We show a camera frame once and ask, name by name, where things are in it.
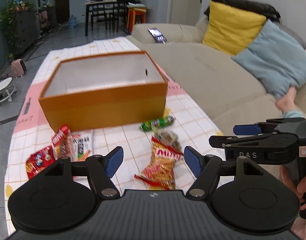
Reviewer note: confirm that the black smartphone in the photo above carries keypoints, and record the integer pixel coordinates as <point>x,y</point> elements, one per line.
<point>157,35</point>

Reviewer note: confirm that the red brown meat snack pack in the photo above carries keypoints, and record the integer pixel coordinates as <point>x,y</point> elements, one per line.
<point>61,142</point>

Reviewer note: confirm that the yellow cushion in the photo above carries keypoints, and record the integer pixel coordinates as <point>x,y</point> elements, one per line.
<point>231,30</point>

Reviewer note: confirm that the person right hand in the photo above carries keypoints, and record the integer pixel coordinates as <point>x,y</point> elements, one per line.
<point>299,190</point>

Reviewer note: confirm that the white gluten snack pack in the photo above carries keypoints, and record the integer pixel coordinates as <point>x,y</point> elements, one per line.
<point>81,145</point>

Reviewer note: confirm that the red cartoon snack bag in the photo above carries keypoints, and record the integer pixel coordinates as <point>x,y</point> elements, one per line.
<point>39,161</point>

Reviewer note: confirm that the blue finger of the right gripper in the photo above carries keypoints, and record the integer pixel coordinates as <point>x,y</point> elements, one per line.
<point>266,140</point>
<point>246,130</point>

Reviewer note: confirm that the light blue cushion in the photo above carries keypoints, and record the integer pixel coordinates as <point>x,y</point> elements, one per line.
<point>276,59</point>

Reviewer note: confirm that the white round rolling stool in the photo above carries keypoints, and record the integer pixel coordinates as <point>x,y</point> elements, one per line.
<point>7,90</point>

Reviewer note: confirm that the blue water jug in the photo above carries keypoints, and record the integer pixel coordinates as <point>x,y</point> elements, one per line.
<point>72,22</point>

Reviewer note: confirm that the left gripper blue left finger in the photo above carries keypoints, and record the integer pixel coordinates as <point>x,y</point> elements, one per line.
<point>99,170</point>

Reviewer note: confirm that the dark cabinet with plants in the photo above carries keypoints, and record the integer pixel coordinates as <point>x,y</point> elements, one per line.
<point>18,25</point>

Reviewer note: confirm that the child foot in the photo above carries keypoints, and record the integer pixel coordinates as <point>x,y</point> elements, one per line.
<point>287,105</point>

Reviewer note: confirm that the orange cardboard box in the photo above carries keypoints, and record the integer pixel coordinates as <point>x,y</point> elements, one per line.
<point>104,90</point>

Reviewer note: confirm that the orange red chips bag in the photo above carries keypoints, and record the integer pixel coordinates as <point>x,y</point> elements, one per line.
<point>160,171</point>

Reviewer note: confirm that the green sausage snack pack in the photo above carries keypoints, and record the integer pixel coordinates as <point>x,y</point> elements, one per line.
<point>158,123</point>

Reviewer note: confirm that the dark dining table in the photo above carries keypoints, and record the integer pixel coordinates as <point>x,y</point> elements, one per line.
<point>110,12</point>

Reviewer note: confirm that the orange stools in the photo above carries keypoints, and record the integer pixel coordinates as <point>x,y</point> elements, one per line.
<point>135,16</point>

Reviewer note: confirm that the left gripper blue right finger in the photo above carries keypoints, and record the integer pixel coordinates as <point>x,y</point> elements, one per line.
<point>207,170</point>

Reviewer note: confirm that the beige sofa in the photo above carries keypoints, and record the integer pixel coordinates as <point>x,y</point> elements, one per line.
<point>224,90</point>

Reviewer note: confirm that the pink space heater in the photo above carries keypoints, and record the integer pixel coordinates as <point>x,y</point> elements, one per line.
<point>18,68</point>

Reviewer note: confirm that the clear bag green nuts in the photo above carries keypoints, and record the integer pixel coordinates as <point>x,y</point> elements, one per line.
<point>168,138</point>

